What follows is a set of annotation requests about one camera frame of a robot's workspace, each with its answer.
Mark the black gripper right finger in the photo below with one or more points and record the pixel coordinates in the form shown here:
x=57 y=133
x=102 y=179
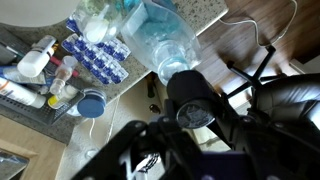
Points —
x=277 y=151

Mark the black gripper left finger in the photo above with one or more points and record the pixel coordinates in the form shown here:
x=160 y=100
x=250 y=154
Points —
x=136 y=148

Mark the clear blue mouthwash bottle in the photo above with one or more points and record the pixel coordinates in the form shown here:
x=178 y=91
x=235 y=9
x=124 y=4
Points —
x=160 y=39

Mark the black office chair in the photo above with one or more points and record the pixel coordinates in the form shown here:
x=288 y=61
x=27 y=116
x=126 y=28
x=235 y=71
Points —
x=281 y=97

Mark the blue round jar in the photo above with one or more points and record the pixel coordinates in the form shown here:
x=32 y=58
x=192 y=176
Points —
x=93 y=104

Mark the blue contact lens packs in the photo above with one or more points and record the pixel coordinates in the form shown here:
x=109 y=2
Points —
x=102 y=59

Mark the clear capped small bottle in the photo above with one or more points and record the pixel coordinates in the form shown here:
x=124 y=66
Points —
x=62 y=74

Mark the clear soap pump bottle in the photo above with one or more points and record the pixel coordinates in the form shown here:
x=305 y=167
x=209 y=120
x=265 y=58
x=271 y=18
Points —
x=99 y=20

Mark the white tube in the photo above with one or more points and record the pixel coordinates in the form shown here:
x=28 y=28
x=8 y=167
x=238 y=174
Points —
x=21 y=94

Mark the small white bottle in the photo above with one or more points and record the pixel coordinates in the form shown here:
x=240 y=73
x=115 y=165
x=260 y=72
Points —
x=37 y=58

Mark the black toiletries tray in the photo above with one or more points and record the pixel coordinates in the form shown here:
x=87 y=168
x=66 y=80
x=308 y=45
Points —
x=12 y=74

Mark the white oval sink basin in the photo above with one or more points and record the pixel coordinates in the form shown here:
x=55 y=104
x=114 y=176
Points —
x=35 y=13

